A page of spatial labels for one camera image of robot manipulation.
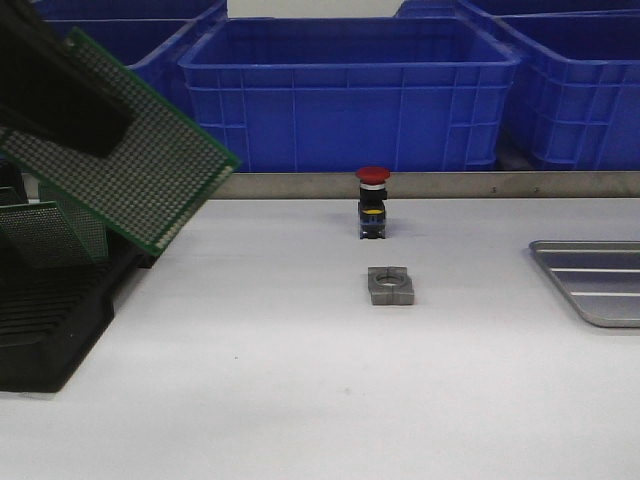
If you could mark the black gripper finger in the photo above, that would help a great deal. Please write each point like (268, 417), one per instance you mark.
(46, 93)

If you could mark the green perforated circuit board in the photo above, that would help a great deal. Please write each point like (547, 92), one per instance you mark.
(153, 182)

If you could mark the black slotted board rack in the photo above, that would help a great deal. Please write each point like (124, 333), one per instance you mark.
(51, 318)

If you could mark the silver metal tray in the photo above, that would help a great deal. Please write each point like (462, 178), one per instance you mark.
(600, 279)

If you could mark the back left blue crate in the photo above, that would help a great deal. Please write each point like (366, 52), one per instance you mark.
(130, 9)

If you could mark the left blue plastic crate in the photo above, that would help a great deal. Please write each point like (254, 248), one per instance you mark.
(150, 48)

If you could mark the blue plastic crate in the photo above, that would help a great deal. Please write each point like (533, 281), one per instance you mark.
(334, 95)
(574, 102)
(150, 48)

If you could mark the centre blue plastic crate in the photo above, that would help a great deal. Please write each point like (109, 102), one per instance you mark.
(334, 95)

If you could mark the red emergency stop button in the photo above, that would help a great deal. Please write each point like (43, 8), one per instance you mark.
(371, 207)

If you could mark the back right blue crate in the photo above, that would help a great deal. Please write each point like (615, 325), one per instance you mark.
(498, 8)

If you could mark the grey metal clamp block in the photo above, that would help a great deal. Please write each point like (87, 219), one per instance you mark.
(390, 286)

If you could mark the right blue plastic crate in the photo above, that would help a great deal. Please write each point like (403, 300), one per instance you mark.
(574, 102)

